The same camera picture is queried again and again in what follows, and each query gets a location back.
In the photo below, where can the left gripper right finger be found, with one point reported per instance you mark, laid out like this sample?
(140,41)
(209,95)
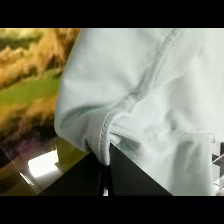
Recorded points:
(133,180)

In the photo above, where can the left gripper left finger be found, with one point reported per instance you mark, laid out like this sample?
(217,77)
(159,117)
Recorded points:
(80,180)

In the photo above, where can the white T-shirt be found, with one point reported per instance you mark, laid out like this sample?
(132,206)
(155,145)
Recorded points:
(150,93)

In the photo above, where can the silver frame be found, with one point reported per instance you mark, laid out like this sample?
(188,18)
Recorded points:
(218,166)

